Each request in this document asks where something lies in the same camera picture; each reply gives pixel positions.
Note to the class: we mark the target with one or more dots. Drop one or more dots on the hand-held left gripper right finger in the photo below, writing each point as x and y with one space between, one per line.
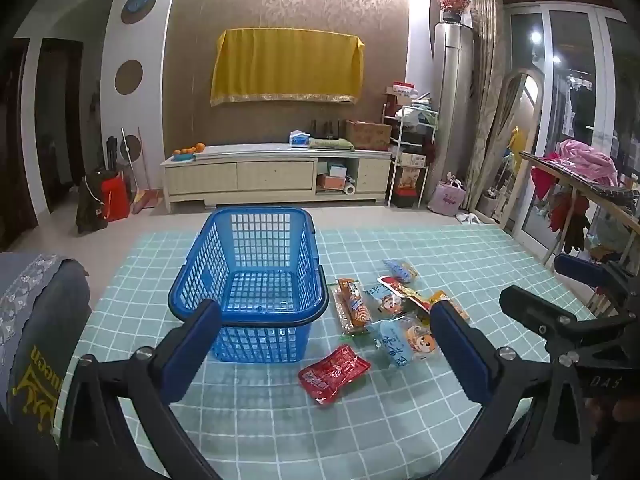
457 350

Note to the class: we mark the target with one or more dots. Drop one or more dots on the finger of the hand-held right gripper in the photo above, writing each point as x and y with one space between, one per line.
580 270
530 307

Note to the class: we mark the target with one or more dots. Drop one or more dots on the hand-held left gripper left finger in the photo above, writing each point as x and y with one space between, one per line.
192 347

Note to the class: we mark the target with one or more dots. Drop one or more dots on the orange snack packet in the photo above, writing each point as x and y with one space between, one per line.
437 297

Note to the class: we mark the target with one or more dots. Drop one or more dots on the blue cartoon cake packet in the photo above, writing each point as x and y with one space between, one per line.
400 340
382 302

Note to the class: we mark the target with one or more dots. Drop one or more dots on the blue plastic basket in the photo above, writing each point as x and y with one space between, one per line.
265 342

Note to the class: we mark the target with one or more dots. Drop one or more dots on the red white snack packet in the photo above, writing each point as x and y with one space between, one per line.
407 292

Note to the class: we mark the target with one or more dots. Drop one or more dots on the small blue snack packet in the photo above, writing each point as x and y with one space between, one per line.
400 270

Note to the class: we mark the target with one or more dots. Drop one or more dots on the orange sausage packet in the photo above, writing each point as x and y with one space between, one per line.
352 305

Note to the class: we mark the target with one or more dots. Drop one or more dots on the person's right hand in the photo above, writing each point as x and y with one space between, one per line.
627 410

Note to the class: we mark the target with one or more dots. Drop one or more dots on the red hanging clothes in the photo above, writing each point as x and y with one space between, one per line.
565 210

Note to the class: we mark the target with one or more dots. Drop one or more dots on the wooden drying rack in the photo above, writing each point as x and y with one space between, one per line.
575 180

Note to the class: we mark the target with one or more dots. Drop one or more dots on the white slippers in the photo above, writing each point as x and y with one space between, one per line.
467 218

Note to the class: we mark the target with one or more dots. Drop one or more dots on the pink cloth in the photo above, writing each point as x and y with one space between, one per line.
587 160

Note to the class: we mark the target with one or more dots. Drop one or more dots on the green checkered tablecloth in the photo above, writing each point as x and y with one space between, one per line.
390 240

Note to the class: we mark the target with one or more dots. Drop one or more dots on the pink tote bag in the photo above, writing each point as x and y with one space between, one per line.
446 197

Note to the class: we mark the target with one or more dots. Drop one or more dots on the red broom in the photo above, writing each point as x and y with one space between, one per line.
145 200

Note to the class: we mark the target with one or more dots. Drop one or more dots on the dark cloth yellow print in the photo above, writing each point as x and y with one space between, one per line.
35 390

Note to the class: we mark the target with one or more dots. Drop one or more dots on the red bag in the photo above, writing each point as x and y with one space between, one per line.
116 197

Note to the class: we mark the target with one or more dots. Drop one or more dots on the arched floor mirror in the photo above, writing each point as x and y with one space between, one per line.
520 110

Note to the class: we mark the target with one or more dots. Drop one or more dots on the black bag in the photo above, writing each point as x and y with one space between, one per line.
90 205

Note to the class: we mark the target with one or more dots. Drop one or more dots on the glass balcony door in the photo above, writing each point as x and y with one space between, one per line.
575 85

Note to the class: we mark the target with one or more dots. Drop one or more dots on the white metal rack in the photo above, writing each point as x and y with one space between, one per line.
415 160

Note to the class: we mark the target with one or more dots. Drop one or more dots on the beige tv cabinet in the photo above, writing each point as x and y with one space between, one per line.
270 172

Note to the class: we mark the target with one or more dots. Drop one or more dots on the white paper roll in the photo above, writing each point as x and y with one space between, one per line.
350 189

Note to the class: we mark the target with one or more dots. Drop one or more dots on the plate of oranges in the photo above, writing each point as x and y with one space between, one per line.
187 152

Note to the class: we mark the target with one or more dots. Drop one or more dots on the standing air conditioner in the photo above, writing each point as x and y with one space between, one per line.
452 110

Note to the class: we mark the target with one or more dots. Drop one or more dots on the patterned beige curtain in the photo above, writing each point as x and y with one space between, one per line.
485 85

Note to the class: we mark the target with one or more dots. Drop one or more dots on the boxes in cabinet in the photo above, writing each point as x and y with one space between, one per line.
330 177

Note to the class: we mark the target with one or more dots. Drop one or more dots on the brown cardboard box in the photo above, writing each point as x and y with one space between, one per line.
367 135

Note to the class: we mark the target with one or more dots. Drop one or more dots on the blue tissue box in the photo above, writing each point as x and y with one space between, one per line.
299 139

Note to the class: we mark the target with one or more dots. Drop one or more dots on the green cushion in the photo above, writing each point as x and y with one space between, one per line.
331 144

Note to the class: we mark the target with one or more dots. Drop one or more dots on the boxes atop rack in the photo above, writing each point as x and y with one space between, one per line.
405 92

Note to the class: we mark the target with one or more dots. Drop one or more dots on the black router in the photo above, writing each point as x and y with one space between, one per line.
325 130

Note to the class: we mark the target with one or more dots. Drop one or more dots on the dark wooden door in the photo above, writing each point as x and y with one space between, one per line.
57 120

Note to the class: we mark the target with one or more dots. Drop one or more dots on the red flower vase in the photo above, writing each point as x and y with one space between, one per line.
452 5

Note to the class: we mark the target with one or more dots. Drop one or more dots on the yellow cloth cover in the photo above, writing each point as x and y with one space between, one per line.
287 65

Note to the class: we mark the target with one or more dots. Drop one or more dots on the round brown wall disc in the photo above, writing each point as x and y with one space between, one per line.
128 76

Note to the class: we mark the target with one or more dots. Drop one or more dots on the blue wall clock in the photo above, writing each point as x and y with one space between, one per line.
139 5

